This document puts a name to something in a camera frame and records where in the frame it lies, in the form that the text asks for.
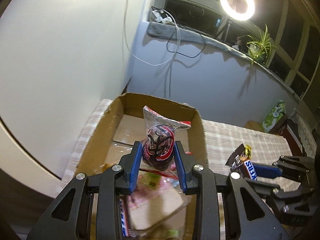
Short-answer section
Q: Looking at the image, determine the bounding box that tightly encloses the Snickers bar brown wrapper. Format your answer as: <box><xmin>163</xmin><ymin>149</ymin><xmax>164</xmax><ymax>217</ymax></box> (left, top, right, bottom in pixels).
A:
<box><xmin>225</xmin><ymin>144</ymin><xmax>258</xmax><ymax>180</ymax></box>

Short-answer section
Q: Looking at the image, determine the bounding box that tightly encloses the packaged toast bread slice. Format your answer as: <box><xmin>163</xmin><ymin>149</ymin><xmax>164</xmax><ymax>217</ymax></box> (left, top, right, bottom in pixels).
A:
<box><xmin>125</xmin><ymin>172</ymin><xmax>191</xmax><ymax>239</ymax></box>

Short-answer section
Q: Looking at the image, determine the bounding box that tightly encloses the clear bag dark snack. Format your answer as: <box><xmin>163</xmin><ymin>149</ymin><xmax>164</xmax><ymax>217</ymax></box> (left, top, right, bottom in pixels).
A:
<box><xmin>142</xmin><ymin>106</ymin><xmax>191</xmax><ymax>172</ymax></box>

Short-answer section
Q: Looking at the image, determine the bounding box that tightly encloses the checkered beige tablecloth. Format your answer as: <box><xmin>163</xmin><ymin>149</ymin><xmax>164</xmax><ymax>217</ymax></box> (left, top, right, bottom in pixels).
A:
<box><xmin>62</xmin><ymin>94</ymin><xmax>292</xmax><ymax>184</ymax></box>

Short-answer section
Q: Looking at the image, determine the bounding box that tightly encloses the green tissue box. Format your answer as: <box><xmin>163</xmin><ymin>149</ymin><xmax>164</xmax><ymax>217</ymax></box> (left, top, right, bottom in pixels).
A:
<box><xmin>260</xmin><ymin>100</ymin><xmax>286</xmax><ymax>133</ymax></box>

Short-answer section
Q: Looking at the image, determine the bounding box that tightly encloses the green small snack packet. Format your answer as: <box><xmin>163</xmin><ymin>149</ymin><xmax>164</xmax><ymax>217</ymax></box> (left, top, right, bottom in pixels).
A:
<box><xmin>146</xmin><ymin>172</ymin><xmax>161</xmax><ymax>188</ymax></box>

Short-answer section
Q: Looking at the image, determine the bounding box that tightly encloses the brown cardboard box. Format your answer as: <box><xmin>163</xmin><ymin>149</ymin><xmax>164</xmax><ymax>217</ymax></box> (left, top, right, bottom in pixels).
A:
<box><xmin>74</xmin><ymin>92</ymin><xmax>209</xmax><ymax>240</ymax></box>

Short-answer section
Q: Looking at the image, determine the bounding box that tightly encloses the green potted plant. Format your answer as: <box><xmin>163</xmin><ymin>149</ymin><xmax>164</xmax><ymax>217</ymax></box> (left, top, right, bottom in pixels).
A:
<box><xmin>246</xmin><ymin>25</ymin><xmax>277</xmax><ymax>65</ymax></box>

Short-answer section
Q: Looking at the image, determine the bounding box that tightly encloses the white cabinet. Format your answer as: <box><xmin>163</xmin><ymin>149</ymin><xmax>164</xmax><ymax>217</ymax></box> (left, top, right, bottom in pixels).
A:
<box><xmin>1</xmin><ymin>0</ymin><xmax>146</xmax><ymax>178</ymax></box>

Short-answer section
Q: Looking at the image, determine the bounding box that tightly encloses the white power strip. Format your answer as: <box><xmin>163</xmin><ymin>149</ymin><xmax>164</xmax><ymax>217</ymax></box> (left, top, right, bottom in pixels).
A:
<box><xmin>152</xmin><ymin>9</ymin><xmax>174</xmax><ymax>24</ymax></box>

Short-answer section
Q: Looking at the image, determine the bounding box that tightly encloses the ring light tripod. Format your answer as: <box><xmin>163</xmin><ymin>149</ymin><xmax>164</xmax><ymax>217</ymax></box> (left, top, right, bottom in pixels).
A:
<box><xmin>216</xmin><ymin>17</ymin><xmax>233</xmax><ymax>43</ymax></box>

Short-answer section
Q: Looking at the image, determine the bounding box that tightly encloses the black cable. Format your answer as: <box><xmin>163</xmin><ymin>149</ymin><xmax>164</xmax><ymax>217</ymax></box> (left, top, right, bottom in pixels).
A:
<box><xmin>151</xmin><ymin>5</ymin><xmax>207</xmax><ymax>59</ymax></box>

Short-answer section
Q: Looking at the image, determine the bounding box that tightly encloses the white cable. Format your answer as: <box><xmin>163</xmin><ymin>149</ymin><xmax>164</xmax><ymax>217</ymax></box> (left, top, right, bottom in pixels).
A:
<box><xmin>122</xmin><ymin>0</ymin><xmax>181</xmax><ymax>67</ymax></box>

